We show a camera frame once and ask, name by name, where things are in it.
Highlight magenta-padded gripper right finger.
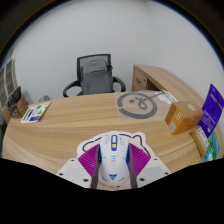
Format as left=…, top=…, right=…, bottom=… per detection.
left=126, top=143, right=172, bottom=189

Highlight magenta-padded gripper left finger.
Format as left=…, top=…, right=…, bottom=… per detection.
left=56, top=143, right=101, bottom=189

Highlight white blue yellow computer mouse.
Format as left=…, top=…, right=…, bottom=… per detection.
left=98, top=133, right=130, bottom=188

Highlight flat tan box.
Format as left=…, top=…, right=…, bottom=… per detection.
left=189, top=126, right=211, bottom=158

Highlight blue packet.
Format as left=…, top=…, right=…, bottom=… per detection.
left=204, top=150, right=214, bottom=163

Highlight small orange cardboard box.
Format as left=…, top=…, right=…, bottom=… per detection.
left=164, top=100, right=205, bottom=136

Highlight clear round mat grey symbol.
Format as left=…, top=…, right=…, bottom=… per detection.
left=114, top=89, right=168, bottom=120

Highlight white sheet with green purple shapes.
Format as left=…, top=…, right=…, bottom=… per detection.
left=20, top=101, right=52, bottom=124

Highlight white paper slip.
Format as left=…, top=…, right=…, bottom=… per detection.
left=162, top=89, right=179, bottom=103

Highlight large brown cardboard box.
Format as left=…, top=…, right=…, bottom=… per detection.
left=9, top=96, right=30, bottom=119

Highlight purple upright card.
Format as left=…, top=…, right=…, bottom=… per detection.
left=197, top=83, right=224, bottom=139

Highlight wooden side desk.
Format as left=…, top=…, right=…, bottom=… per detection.
left=131, top=64, right=204, bottom=104

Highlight grey mesh office chair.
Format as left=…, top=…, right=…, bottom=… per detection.
left=62, top=53, right=127, bottom=98

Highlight black open tray box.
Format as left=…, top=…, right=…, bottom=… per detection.
left=5, top=85, right=23, bottom=109

